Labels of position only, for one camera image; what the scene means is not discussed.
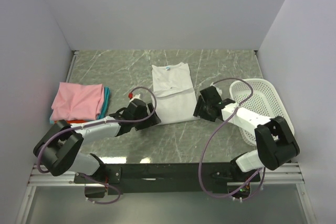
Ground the white t shirt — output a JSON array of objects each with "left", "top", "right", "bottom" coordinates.
[{"left": 152, "top": 62, "right": 197, "bottom": 125}]

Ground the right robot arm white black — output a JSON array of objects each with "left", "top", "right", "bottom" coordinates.
[{"left": 194, "top": 86, "right": 300, "bottom": 182}]

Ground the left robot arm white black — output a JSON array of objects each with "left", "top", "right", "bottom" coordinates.
[{"left": 33, "top": 98, "right": 161, "bottom": 183}]

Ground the teal folded t shirt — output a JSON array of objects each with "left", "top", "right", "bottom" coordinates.
[{"left": 48, "top": 86, "right": 111, "bottom": 124}]

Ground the white perforated plastic basket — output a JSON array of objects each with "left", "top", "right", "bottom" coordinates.
[{"left": 229, "top": 78, "right": 295, "bottom": 133}]

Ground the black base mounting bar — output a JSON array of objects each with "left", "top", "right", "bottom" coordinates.
[{"left": 73, "top": 162, "right": 263, "bottom": 199}]

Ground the pink folded t shirt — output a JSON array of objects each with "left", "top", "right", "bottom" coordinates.
[{"left": 50, "top": 82, "right": 104, "bottom": 121}]

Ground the orange folded t shirt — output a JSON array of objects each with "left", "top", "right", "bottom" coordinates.
[{"left": 50, "top": 120, "right": 87, "bottom": 124}]

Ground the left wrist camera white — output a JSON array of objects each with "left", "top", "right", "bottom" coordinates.
[{"left": 128, "top": 93, "right": 142, "bottom": 102}]

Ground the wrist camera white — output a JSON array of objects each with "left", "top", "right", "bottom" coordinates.
[
  {"left": 128, "top": 93, "right": 142, "bottom": 102},
  {"left": 211, "top": 83, "right": 223, "bottom": 96}
]

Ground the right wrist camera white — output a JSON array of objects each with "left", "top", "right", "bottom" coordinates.
[{"left": 211, "top": 83, "right": 223, "bottom": 96}]

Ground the purple cable under base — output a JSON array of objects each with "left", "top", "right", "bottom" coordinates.
[{"left": 76, "top": 173, "right": 124, "bottom": 205}]

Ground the aluminium extrusion rail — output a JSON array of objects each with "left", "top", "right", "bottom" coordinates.
[{"left": 28, "top": 165, "right": 75, "bottom": 187}]

